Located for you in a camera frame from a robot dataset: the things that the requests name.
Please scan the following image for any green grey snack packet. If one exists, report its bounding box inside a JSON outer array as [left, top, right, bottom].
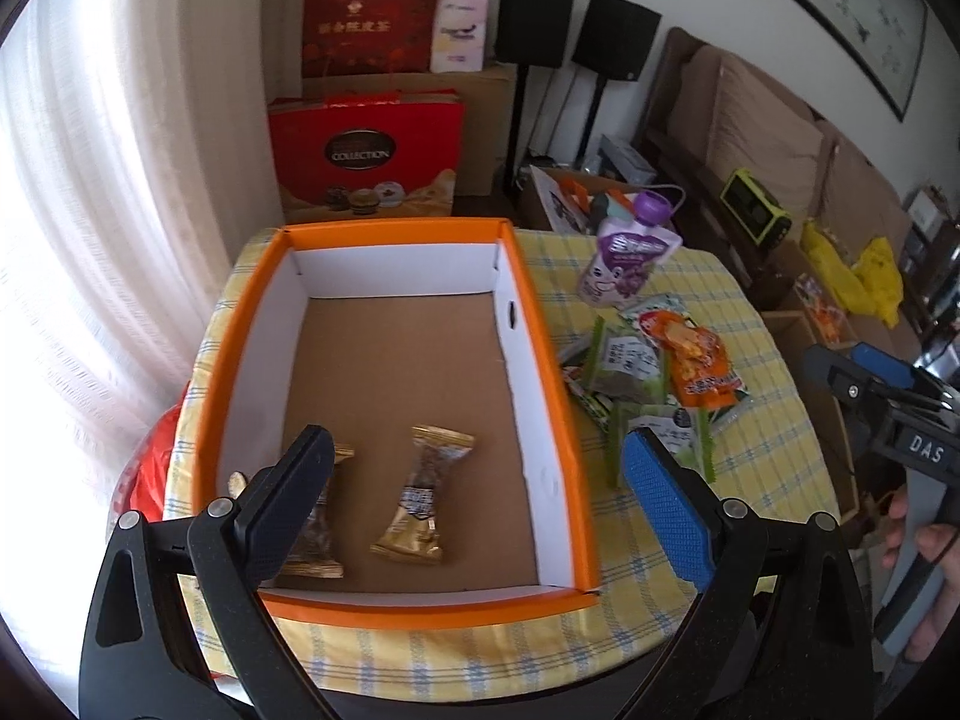
[[605, 401, 716, 489], [558, 317, 667, 405]]

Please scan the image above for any green white seaweed packet left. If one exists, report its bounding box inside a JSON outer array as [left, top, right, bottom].
[[562, 362, 613, 434]]

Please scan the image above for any yellow plaid tablecloth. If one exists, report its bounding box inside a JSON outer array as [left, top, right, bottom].
[[164, 218, 838, 704]]

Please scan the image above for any orange snack packet large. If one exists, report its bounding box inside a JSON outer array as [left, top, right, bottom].
[[669, 327, 740, 411]]

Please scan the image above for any green grey snack packet lower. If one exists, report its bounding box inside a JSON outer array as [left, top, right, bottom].
[[605, 401, 716, 489]]

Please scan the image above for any white orange shopping bag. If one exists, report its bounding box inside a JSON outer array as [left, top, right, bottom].
[[524, 164, 677, 236]]

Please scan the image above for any yellow plastic bag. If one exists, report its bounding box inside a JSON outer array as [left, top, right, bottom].
[[800, 220, 905, 330]]

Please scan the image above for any green black radio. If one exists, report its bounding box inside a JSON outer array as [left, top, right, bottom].
[[719, 167, 793, 252]]

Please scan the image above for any purple yogurt drink pouch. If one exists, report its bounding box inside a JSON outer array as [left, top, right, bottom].
[[578, 185, 682, 309]]

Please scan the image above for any black speaker left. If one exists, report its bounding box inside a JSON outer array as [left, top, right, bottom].
[[493, 0, 574, 197]]

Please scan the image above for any red collection gift box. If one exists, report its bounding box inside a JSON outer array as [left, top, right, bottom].
[[268, 89, 466, 224]]

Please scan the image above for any person right hand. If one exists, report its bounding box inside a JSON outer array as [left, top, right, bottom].
[[882, 486, 960, 663]]

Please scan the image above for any white curtain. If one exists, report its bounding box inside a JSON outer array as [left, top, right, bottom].
[[0, 0, 310, 467]]

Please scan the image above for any green grey snack packet upper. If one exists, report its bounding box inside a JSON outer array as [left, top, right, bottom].
[[558, 317, 667, 405]]

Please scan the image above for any brown sofa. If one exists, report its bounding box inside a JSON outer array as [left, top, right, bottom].
[[632, 24, 925, 361]]

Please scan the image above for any orange snack packet small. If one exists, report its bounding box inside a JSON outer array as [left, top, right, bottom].
[[640, 310, 703, 356]]

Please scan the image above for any brown cardboard box with snacks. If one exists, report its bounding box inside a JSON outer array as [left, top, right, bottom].
[[755, 241, 861, 523]]

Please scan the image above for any green white seaweed packet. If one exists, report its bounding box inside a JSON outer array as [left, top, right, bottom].
[[619, 293, 750, 431], [562, 362, 613, 434]]

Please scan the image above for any dark red gift bag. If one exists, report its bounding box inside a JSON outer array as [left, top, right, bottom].
[[301, 0, 438, 78]]

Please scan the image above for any green white seaweed packet right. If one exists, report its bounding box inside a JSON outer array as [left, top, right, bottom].
[[619, 293, 750, 431]]

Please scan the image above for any orange cardboard box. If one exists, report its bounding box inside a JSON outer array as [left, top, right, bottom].
[[185, 218, 601, 631]]

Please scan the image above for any gold beef snack packet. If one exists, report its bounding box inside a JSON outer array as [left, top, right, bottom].
[[370, 424, 477, 566]]

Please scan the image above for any black speaker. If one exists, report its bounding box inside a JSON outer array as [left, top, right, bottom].
[[493, 0, 574, 197], [571, 0, 662, 167]]

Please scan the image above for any black speaker right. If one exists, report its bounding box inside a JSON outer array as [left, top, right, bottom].
[[571, 0, 662, 167]]

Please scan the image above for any pink white small box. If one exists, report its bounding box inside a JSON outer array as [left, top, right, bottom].
[[430, 0, 488, 73]]

